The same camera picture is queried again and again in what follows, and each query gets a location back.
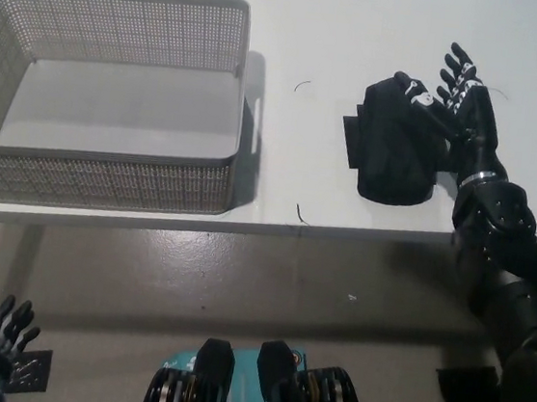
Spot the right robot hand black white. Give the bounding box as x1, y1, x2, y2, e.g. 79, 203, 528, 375
381, 35, 524, 193

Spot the black fabric pencil case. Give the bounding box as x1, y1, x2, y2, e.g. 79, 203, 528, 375
350, 72, 448, 212

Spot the black floor tape square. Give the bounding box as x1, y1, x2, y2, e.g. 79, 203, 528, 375
3, 344, 56, 399

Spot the black floor tape strip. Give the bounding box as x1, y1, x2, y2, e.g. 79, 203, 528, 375
432, 360, 505, 402

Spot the grey perforated plastic basket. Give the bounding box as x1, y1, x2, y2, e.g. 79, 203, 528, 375
0, 0, 279, 232

